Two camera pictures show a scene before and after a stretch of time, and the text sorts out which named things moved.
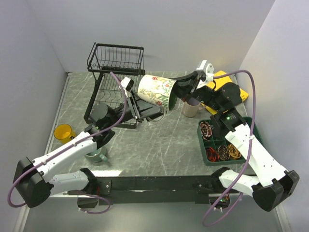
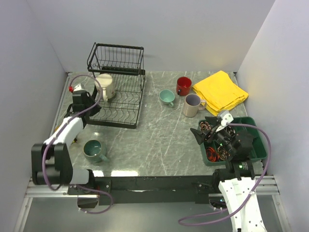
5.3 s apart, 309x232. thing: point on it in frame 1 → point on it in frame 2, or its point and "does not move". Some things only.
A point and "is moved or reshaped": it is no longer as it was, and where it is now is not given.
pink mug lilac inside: [190, 107] does not move
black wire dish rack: [119, 68] does not move
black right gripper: [187, 85] → [200, 136]
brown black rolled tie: [223, 152] does not move
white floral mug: [160, 91] → [105, 81]
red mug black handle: [184, 99] is moved or reshaped
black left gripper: [141, 109] → [96, 108]
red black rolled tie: [212, 155] does not move
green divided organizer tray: [219, 152] does not move
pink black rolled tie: [206, 130] does not move
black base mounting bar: [154, 190] does not move
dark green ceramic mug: [100, 154] does not move
